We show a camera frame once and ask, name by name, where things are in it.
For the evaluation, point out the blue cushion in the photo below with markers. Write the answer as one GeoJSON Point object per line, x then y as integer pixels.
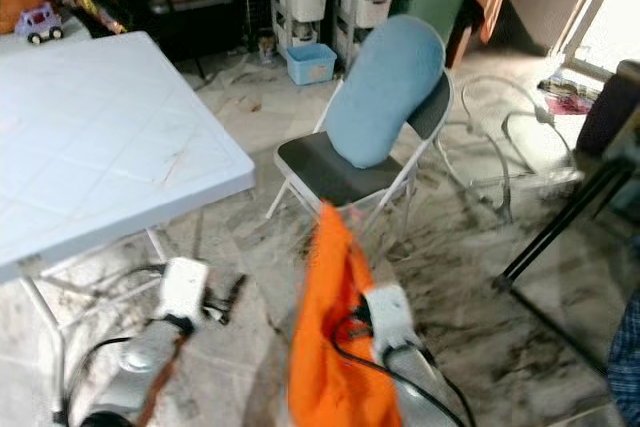
{"type": "Point", "coordinates": [385, 87]}

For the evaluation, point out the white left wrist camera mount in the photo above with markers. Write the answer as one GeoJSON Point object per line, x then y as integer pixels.
{"type": "Point", "coordinates": [185, 287]}

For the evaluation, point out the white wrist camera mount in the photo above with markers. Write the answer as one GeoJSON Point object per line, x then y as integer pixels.
{"type": "Point", "coordinates": [185, 287]}
{"type": "Point", "coordinates": [390, 315]}

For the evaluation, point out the black folding chair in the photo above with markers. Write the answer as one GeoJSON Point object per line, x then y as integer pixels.
{"type": "Point", "coordinates": [320, 169]}

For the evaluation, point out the orange cloth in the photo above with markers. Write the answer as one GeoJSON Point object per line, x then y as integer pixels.
{"type": "Point", "coordinates": [325, 347]}

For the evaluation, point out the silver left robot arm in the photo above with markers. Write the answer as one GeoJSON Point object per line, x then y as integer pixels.
{"type": "Point", "coordinates": [145, 362]}

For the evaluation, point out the purple toy car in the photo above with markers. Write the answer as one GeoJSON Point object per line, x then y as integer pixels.
{"type": "Point", "coordinates": [40, 25]}

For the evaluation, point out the black metal clothes rack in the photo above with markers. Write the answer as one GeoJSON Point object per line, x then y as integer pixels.
{"type": "Point", "coordinates": [560, 227]}

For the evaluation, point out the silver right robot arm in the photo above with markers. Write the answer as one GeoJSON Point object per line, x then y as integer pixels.
{"type": "Point", "coordinates": [420, 392]}

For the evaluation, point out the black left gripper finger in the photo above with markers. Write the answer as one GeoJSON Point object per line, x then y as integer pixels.
{"type": "Point", "coordinates": [236, 292]}

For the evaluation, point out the blue plastic bin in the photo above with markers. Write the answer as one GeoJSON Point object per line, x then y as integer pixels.
{"type": "Point", "coordinates": [310, 65]}

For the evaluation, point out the chrome tube chair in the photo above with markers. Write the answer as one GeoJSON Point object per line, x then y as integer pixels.
{"type": "Point", "coordinates": [540, 177]}

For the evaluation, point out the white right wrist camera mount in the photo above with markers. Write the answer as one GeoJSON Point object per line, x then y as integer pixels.
{"type": "Point", "coordinates": [390, 315]}

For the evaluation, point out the red door mat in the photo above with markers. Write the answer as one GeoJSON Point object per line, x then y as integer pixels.
{"type": "Point", "coordinates": [565, 104]}

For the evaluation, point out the person in blue clothes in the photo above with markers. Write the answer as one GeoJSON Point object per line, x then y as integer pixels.
{"type": "Point", "coordinates": [626, 367]}

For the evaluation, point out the white folding table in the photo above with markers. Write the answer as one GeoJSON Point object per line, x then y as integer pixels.
{"type": "Point", "coordinates": [100, 137]}

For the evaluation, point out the white low table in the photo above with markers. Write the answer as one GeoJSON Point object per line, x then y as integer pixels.
{"type": "Point", "coordinates": [75, 33]}

